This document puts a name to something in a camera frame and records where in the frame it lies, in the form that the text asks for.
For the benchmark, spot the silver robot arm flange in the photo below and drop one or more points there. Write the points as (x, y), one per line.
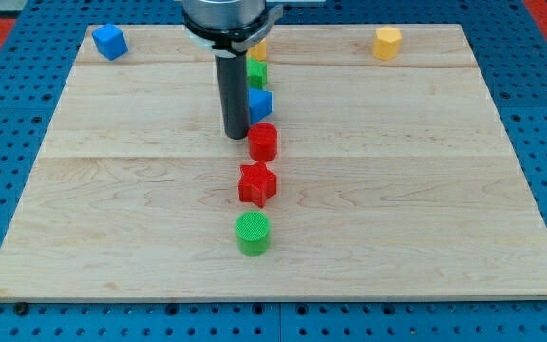
(229, 28)

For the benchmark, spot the blue cube block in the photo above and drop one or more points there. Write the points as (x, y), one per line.
(110, 41)

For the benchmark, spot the red star block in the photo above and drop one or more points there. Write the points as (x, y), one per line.
(257, 183)

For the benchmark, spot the red cylinder block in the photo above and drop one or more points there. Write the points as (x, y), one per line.
(262, 140)

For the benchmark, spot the green cylinder block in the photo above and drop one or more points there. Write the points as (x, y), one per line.
(253, 233)

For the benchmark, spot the blue triangle block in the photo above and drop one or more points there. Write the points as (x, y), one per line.
(260, 104)

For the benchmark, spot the green star block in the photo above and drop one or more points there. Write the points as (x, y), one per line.
(257, 73)

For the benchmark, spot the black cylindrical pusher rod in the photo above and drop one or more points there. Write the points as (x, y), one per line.
(234, 95)

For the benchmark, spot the light wooden board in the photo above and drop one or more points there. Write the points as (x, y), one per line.
(396, 180)

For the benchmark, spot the yellow block behind rod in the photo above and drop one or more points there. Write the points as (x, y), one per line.
(259, 51)

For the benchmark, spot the yellow hexagon block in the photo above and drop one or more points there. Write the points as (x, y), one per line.
(386, 43)

